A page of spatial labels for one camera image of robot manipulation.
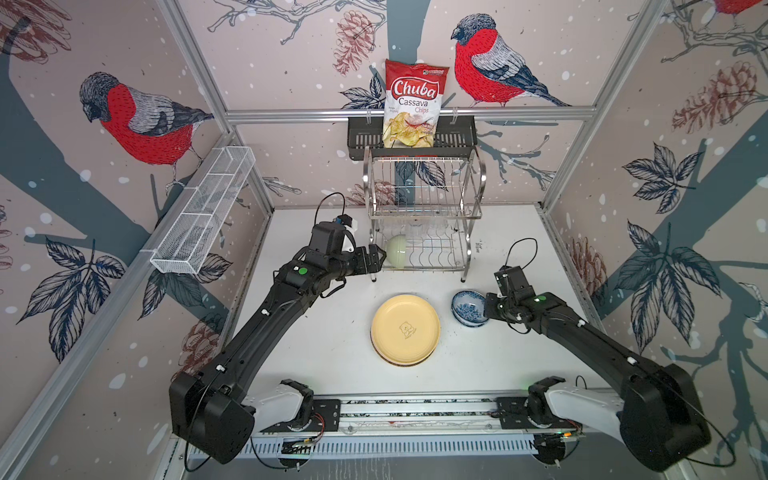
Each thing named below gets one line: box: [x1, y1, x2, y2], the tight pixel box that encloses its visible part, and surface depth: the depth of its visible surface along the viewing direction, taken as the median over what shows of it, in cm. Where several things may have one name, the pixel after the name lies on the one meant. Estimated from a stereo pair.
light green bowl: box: [386, 234, 407, 269], surface depth 93 cm
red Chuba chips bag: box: [382, 59, 449, 148], surface depth 86 cm
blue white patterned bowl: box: [451, 290, 489, 327], surface depth 92 cm
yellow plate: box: [370, 294, 441, 367], surface depth 87 cm
